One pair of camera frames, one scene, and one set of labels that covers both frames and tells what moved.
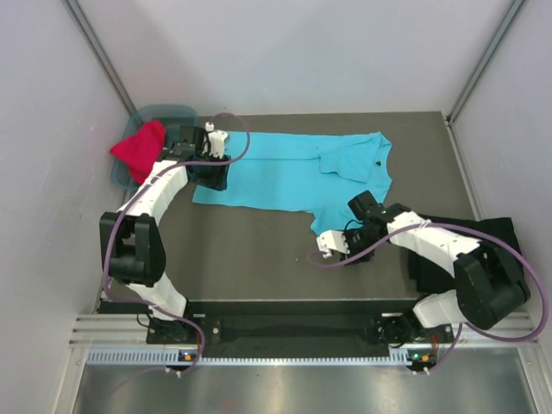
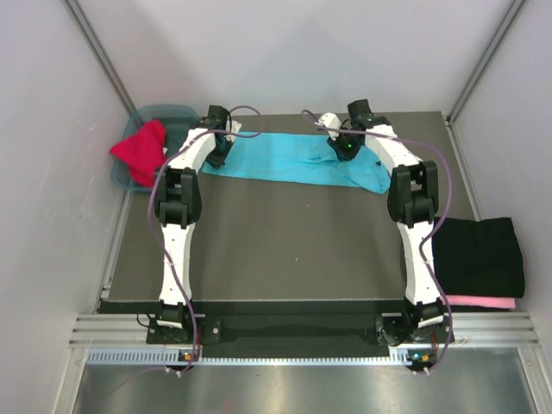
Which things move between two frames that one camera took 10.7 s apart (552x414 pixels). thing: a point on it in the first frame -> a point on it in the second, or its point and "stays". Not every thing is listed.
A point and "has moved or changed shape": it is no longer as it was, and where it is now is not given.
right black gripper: [353, 252] -> [339, 153]
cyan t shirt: [317, 171] has moved or changed shape
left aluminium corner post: [78, 13] stays
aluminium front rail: [474, 330] stays
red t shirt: [141, 149] stays
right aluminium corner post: [508, 21] stays
